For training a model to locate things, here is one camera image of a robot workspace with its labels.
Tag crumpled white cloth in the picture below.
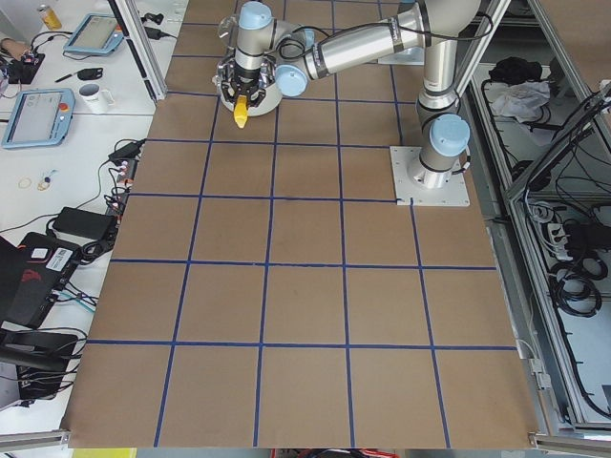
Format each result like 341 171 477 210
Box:
491 81 551 122

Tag upper teach pendant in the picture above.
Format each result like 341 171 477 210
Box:
64 13 124 56

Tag black laptop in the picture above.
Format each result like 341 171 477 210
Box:
1 232 81 329

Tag glass pot lid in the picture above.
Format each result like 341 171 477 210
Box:
218 14 239 49

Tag yellow drink can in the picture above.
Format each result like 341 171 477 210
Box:
36 4 62 31

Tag teach pendant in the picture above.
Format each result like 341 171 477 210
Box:
64 13 124 56
1 88 75 150

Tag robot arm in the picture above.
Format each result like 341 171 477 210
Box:
213 1 479 189

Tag lower teach pendant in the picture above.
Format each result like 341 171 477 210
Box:
1 88 75 150

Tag person hand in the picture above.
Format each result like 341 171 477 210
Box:
1 38 31 60

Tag pale green electric pot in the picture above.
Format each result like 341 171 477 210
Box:
213 52 283 116

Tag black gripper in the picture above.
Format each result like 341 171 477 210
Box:
220 67 266 108

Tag black cloth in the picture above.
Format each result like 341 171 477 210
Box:
489 56 542 85

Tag yellow corn cob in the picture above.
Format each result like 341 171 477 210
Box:
233 95 248 129

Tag black power brick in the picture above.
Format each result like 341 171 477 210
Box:
53 207 116 240

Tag white mug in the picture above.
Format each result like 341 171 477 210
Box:
78 83 116 115

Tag power strip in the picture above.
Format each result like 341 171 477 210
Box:
104 158 139 219

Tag coiled black cables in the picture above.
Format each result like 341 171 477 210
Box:
546 257 605 319

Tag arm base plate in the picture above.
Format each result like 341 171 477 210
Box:
377 47 425 67
390 146 471 207

